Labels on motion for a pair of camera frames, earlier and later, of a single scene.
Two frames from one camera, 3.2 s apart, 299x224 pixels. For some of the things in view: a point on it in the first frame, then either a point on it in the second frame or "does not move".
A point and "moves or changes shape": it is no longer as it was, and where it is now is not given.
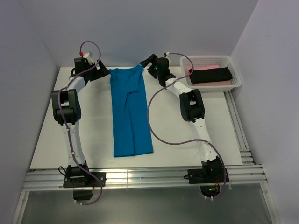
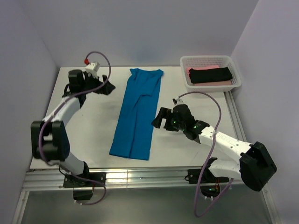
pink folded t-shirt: x=221 y=83 does not move
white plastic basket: x=210 y=73 does not move
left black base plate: x=84 y=179 does not move
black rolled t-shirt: x=203 y=75 does not move
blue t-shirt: x=131 y=126 moves or changes shape
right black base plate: x=207 y=174 does not move
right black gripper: x=151 y=59 to x=164 y=113
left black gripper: x=103 y=71 to x=106 y=89
